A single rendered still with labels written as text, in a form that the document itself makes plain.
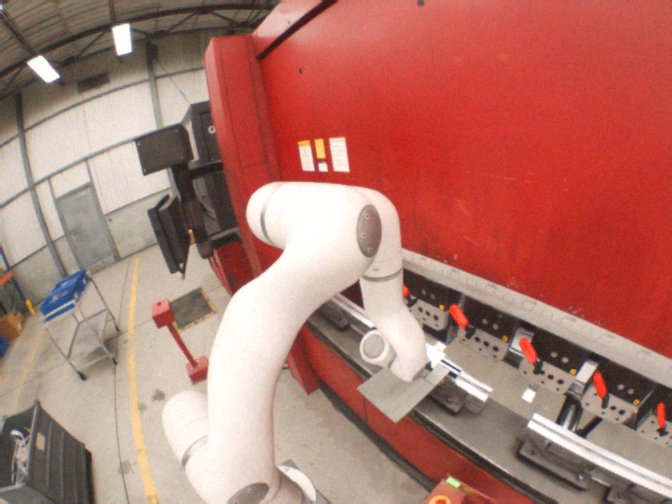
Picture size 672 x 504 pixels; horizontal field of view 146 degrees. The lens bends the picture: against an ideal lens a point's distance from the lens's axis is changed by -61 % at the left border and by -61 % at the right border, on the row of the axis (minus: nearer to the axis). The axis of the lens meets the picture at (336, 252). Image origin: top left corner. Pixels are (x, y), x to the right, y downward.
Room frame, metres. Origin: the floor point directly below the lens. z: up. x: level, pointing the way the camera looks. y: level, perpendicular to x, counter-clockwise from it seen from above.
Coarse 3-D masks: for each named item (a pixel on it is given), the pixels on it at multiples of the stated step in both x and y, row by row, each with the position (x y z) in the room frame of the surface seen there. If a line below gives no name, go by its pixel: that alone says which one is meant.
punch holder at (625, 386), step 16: (608, 368) 0.12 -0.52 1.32; (624, 368) 0.09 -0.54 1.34; (592, 384) 0.13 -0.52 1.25; (608, 384) 0.10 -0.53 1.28; (624, 384) 0.06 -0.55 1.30; (640, 384) 0.03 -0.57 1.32; (656, 384) 0.00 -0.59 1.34; (592, 400) 0.10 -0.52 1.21; (624, 400) 0.04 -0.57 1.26; (640, 400) 0.01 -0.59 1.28; (608, 416) 0.04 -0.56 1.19; (624, 416) 0.01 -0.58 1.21
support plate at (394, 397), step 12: (384, 372) 0.54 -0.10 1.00; (432, 372) 0.50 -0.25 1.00; (444, 372) 0.48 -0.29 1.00; (372, 384) 0.50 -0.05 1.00; (384, 384) 0.49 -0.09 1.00; (396, 384) 0.48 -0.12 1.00; (408, 384) 0.47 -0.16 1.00; (420, 384) 0.46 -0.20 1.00; (372, 396) 0.45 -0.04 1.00; (384, 396) 0.44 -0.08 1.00; (396, 396) 0.44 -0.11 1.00; (408, 396) 0.43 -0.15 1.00; (420, 396) 0.41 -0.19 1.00; (384, 408) 0.40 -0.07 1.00; (396, 408) 0.39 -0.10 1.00; (408, 408) 0.38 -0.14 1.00; (396, 420) 0.35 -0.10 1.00
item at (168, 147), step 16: (176, 128) 1.17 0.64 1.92; (144, 144) 1.10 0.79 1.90; (160, 144) 1.13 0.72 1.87; (176, 144) 1.16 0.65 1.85; (144, 160) 1.10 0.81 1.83; (160, 160) 1.13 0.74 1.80; (176, 160) 1.16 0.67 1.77; (176, 176) 1.50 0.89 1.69; (192, 192) 1.53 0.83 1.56; (192, 208) 1.50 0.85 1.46; (192, 224) 1.49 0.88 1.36; (208, 240) 1.54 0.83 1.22; (208, 256) 1.51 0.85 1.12
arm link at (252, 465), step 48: (288, 192) 0.32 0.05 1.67; (336, 192) 0.28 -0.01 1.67; (288, 240) 0.27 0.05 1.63; (336, 240) 0.24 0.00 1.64; (288, 288) 0.24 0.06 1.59; (336, 288) 0.25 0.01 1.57; (240, 336) 0.22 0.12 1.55; (288, 336) 0.23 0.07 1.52; (240, 384) 0.18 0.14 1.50; (240, 432) 0.14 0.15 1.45; (192, 480) 0.08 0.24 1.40; (240, 480) 0.09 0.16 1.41
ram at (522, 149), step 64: (384, 0) 0.61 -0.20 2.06; (448, 0) 0.48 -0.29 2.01; (512, 0) 0.36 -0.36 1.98; (576, 0) 0.27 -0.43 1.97; (640, 0) 0.16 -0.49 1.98; (320, 64) 0.87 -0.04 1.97; (384, 64) 0.64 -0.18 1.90; (448, 64) 0.50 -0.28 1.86; (512, 64) 0.39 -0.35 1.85; (576, 64) 0.29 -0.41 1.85; (640, 64) 0.19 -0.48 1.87; (320, 128) 0.91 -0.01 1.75; (384, 128) 0.67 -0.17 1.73; (448, 128) 0.51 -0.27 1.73; (512, 128) 0.39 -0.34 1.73; (576, 128) 0.29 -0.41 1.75; (640, 128) 0.19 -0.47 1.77; (384, 192) 0.69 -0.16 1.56; (448, 192) 0.52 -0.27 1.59; (512, 192) 0.39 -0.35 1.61; (576, 192) 0.29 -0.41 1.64; (640, 192) 0.18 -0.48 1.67; (448, 256) 0.51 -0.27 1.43; (512, 256) 0.38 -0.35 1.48; (576, 256) 0.27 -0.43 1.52; (640, 256) 0.16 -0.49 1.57; (640, 320) 0.11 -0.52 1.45
